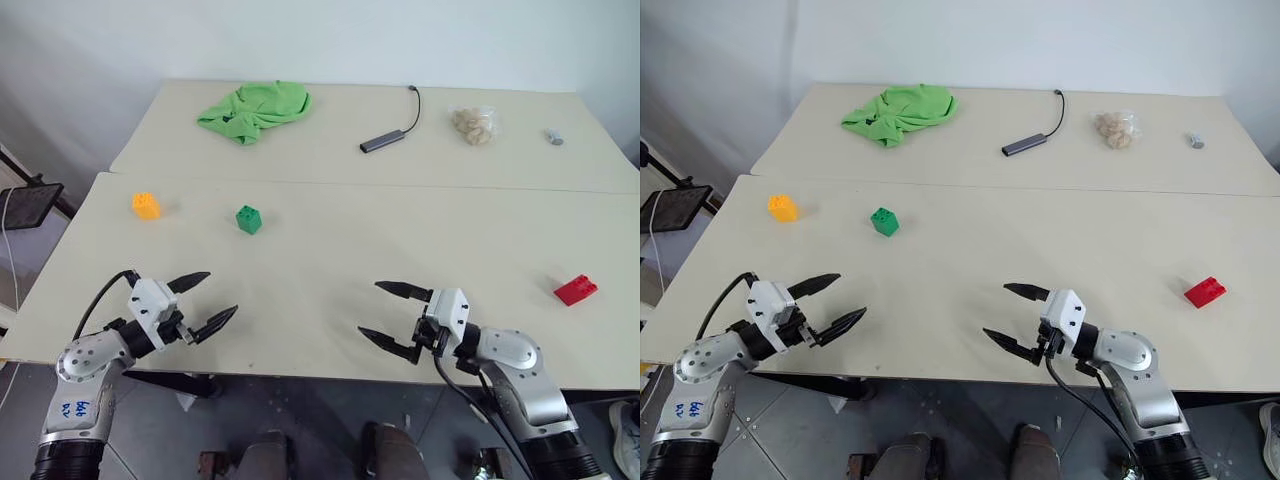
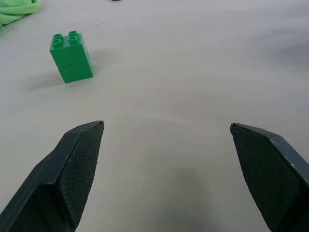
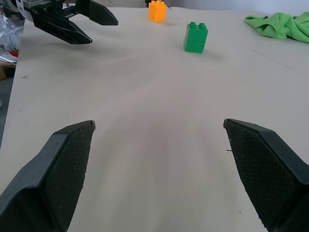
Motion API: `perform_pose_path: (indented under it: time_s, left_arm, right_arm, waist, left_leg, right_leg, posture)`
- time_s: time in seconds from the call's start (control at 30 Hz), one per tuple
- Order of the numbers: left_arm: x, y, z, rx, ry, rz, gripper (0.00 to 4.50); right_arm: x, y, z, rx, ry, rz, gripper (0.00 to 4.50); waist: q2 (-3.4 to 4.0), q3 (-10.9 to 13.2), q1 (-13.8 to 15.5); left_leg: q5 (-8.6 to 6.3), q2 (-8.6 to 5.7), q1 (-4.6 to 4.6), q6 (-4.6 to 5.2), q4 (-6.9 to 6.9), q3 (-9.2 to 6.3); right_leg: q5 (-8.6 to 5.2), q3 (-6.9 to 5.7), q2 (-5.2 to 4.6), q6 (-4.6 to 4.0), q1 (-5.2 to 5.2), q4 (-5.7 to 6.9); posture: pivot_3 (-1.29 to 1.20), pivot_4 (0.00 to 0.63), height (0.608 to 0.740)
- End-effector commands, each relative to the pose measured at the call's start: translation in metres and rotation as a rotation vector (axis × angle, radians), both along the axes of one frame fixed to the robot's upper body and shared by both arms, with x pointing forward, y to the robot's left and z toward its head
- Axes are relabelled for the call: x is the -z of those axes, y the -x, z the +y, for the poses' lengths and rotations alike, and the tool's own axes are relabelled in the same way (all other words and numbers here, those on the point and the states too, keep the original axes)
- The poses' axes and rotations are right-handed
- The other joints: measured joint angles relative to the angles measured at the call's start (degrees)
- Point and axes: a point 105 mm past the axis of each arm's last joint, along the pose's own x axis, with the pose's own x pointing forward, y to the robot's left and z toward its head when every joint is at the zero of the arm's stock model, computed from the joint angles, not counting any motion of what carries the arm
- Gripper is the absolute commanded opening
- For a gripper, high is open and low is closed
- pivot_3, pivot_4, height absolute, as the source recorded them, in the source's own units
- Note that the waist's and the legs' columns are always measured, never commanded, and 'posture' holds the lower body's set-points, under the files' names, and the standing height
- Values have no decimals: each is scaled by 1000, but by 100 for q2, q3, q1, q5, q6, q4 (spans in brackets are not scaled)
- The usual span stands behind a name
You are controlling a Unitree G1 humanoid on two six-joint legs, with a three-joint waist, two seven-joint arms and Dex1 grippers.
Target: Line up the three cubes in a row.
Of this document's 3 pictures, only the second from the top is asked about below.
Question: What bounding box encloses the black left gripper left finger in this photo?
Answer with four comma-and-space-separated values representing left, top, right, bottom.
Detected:
0, 120, 105, 232

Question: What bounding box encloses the green toy brick stack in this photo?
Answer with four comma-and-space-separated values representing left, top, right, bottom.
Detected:
49, 30, 94, 84

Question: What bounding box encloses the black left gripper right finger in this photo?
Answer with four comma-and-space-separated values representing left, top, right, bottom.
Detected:
229, 122, 309, 232

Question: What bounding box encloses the light green cloth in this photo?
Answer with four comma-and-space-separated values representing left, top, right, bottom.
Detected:
0, 0, 40, 34

